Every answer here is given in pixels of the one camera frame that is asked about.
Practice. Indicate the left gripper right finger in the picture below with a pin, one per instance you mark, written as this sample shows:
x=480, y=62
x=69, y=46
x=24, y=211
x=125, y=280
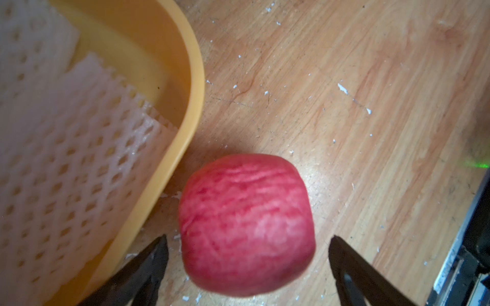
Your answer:
x=357, y=282

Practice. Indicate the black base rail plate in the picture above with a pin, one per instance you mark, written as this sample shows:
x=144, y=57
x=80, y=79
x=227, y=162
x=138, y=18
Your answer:
x=464, y=276

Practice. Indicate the netted apple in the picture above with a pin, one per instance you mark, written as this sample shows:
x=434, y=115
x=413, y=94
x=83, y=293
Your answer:
x=246, y=225

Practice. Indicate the yellow plastic tray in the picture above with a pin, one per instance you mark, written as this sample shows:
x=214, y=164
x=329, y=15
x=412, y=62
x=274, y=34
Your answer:
x=154, y=46

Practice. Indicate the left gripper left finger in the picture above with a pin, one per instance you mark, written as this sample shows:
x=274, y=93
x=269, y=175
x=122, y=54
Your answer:
x=138, y=282

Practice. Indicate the foam net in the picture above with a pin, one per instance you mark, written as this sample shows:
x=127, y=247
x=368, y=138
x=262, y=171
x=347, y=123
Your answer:
x=37, y=45
x=72, y=169

